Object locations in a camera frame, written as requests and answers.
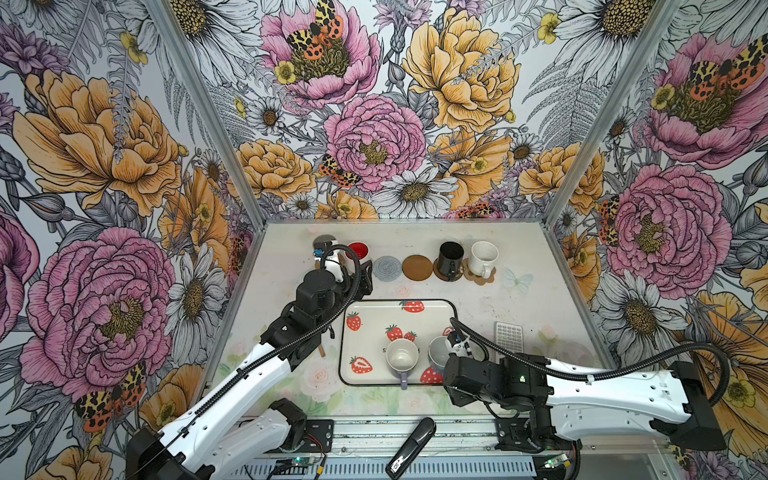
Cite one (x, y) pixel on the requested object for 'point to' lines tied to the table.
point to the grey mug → (322, 241)
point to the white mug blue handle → (437, 352)
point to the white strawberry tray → (367, 327)
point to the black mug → (450, 260)
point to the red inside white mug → (360, 249)
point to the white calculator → (509, 336)
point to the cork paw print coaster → (476, 278)
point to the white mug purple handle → (402, 356)
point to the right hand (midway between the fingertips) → (458, 393)
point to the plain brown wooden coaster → (417, 267)
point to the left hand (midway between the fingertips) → (357, 273)
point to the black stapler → (411, 449)
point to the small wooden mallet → (322, 351)
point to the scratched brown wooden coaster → (438, 275)
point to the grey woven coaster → (387, 268)
